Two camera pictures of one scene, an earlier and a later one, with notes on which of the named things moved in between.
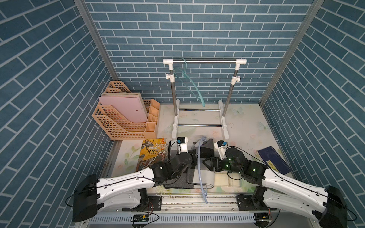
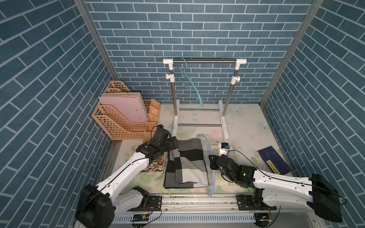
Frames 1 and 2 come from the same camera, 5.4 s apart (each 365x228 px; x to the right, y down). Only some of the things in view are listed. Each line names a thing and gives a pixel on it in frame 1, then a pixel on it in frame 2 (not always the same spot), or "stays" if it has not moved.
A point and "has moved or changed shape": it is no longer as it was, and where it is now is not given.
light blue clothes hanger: (198, 170) to (212, 189)
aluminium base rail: (185, 209) stays
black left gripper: (193, 155) to (171, 146)
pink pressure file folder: (129, 108) stays
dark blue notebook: (271, 157) stays
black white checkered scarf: (199, 175) has moved or changed shape
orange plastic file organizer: (117, 126) stays
